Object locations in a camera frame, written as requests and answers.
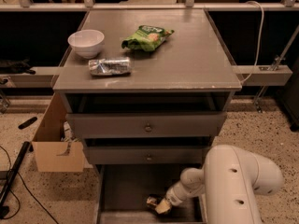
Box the white ceramic bowl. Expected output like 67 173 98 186
67 29 105 59

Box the grey top drawer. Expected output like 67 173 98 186
66 112 226 139

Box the black bag on ledge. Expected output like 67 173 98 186
0 59 36 75

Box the white cable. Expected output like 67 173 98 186
239 0 265 85

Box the black pole on floor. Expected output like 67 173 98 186
0 141 30 219

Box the grey open bottom drawer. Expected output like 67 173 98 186
95 164 206 224

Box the orange crushed can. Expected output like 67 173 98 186
146 194 163 210

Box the black cable on floor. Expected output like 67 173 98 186
0 145 60 224

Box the grey wooden drawer cabinet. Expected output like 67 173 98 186
51 8 243 224

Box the black marker on floor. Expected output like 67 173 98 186
18 117 37 130

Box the metal railing frame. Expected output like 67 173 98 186
0 0 299 11

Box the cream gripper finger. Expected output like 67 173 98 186
155 199 172 215

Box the green chip bag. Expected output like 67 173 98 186
121 25 174 52

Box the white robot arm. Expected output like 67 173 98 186
155 145 284 224

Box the grey middle drawer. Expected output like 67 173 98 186
84 146 209 164

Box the cardboard box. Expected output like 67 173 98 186
32 94 85 172

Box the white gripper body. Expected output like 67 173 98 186
165 183 187 206

